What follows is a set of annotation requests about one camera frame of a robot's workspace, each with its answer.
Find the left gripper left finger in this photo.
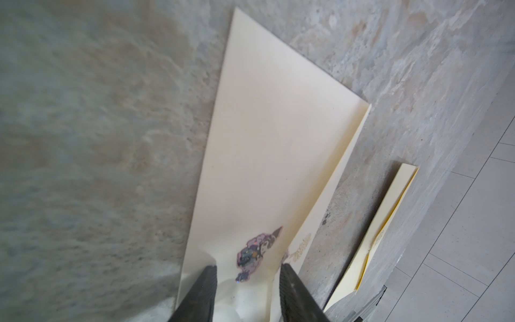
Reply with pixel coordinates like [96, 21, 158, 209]
[168, 266, 217, 322]

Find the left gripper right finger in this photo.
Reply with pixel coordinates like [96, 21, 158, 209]
[279, 264, 329, 322]

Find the yellow manila envelope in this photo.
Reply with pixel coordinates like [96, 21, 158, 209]
[323, 163, 418, 312]

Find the cream white envelope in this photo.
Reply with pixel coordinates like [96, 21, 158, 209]
[178, 9, 371, 321]

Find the white glue stick cap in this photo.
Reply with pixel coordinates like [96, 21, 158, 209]
[213, 280, 272, 321]

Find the holographic sticker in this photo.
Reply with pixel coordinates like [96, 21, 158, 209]
[236, 226, 283, 283]

